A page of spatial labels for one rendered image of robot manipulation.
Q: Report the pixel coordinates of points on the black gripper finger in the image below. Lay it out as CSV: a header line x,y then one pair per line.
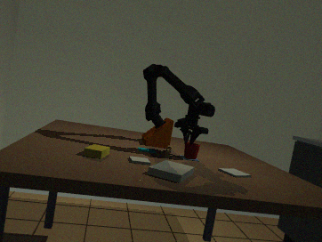
x,y
186,135
193,136

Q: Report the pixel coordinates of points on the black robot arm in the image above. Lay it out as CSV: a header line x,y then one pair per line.
x,y
188,93

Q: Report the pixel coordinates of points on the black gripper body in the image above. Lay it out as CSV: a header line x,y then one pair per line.
x,y
195,127

